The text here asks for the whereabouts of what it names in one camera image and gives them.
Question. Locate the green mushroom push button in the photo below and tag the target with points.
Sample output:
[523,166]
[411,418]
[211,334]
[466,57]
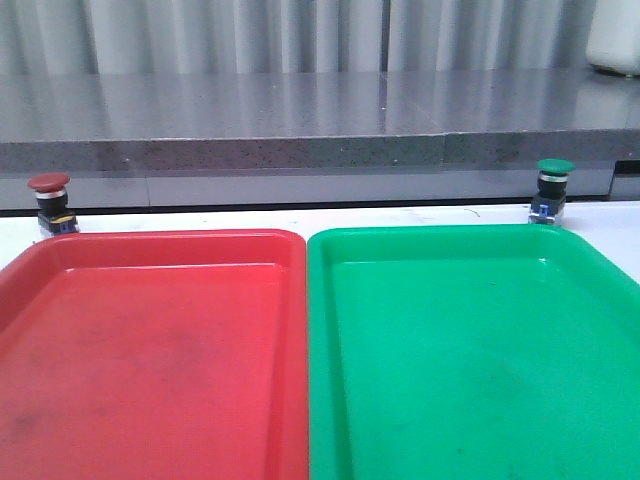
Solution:
[547,206]

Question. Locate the red plastic tray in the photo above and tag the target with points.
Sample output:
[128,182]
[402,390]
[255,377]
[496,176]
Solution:
[156,355]

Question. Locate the red mushroom push button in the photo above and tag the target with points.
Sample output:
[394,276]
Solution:
[54,216]

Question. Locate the green plastic tray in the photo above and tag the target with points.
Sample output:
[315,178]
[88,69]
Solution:
[470,352]

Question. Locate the white container in background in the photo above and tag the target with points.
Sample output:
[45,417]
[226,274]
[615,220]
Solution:
[613,40]

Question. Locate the grey stone platform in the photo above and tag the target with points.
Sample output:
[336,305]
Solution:
[226,141]

